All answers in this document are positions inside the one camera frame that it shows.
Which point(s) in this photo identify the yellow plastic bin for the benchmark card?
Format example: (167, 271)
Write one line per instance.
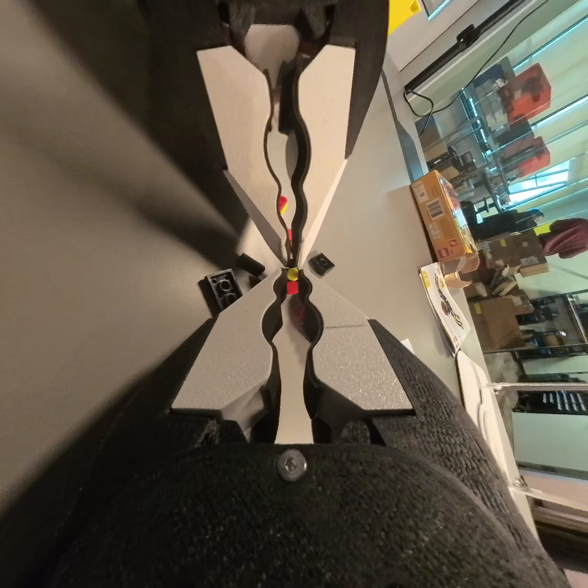
(399, 13)

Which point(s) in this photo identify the metal shelf rack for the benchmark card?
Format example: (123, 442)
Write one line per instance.
(477, 151)

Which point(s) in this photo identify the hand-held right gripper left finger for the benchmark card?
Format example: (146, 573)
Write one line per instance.
(225, 367)

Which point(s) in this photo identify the dark flat base plate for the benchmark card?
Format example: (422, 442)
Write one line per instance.
(404, 138)

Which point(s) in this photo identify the small red black lego piece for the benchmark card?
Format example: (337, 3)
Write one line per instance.
(292, 288)

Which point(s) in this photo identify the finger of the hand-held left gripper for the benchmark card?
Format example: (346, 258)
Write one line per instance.
(328, 115)
(239, 115)

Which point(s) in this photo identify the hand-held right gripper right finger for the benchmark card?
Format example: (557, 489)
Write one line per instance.
(363, 367)

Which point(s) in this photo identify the closed instruction booklet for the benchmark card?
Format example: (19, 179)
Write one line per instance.
(443, 303)

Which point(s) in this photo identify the black square lego piece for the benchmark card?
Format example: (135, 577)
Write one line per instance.
(321, 264)

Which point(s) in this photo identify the wooden board on white stand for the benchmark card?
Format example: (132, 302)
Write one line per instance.
(496, 441)

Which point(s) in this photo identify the long black lego plate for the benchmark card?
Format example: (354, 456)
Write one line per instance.
(220, 289)

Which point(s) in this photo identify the stack of cardboard boxes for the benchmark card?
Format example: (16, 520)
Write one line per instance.
(496, 321)

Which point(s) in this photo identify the orange cardboard lego box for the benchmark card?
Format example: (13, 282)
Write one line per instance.
(436, 216)

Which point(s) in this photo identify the black stand pole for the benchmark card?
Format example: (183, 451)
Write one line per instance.
(464, 36)

